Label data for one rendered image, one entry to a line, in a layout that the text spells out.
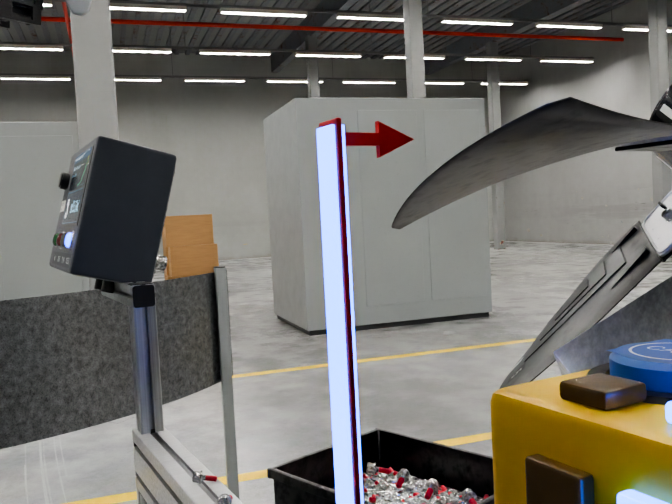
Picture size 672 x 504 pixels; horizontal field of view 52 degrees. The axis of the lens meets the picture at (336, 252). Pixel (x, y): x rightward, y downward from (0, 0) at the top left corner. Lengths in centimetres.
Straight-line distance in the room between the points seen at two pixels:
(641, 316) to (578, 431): 42
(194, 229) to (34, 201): 260
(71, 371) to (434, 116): 548
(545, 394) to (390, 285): 662
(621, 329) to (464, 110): 669
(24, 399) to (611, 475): 198
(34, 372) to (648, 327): 176
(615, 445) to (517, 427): 4
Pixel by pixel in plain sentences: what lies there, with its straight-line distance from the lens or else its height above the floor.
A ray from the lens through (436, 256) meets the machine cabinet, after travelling 704.
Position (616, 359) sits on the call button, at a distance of 24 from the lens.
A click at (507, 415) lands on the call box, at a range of 23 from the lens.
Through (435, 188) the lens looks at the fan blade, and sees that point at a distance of 54.
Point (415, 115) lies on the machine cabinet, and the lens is 702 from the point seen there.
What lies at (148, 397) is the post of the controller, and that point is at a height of 90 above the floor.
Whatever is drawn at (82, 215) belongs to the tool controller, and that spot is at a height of 115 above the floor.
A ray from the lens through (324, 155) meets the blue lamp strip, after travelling 45.
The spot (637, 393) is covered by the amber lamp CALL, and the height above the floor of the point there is 108.
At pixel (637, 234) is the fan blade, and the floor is 110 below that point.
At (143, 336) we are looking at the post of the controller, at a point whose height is 99.
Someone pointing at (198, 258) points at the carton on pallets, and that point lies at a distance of 848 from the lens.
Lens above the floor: 113
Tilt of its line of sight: 3 degrees down
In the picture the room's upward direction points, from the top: 3 degrees counter-clockwise
